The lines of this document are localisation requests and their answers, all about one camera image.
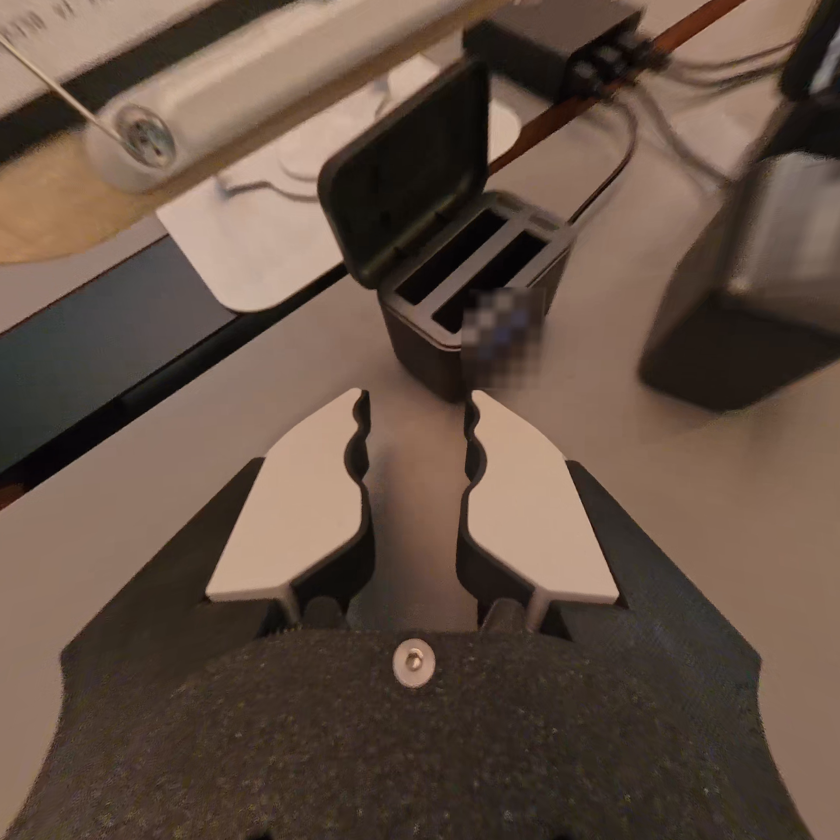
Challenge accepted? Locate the black charging cable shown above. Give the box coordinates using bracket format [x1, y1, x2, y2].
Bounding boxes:
[567, 95, 644, 227]

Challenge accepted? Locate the thin metal wire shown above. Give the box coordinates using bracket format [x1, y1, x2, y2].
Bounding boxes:
[0, 33, 148, 132]

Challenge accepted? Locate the black battery charging case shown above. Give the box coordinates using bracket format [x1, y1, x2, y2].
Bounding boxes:
[318, 56, 578, 405]
[777, 0, 840, 103]
[640, 99, 840, 414]

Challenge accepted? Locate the black multi-port power hub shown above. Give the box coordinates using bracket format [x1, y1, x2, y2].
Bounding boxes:
[462, 0, 647, 103]

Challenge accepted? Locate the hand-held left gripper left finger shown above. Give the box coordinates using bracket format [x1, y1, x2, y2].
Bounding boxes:
[206, 388, 378, 628]

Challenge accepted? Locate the dark flat pad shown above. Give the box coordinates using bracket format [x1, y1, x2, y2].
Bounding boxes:
[0, 234, 322, 476]

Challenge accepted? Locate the wooden sign board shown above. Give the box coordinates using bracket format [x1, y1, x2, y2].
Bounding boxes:
[0, 0, 513, 266]

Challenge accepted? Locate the white instruction sheet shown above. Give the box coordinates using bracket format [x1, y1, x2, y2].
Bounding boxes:
[0, 0, 283, 119]

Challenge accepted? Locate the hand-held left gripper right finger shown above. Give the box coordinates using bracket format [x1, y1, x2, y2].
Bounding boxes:
[456, 389, 620, 634]

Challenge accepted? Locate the white stand base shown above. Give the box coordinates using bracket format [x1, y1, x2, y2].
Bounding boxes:
[155, 73, 523, 313]

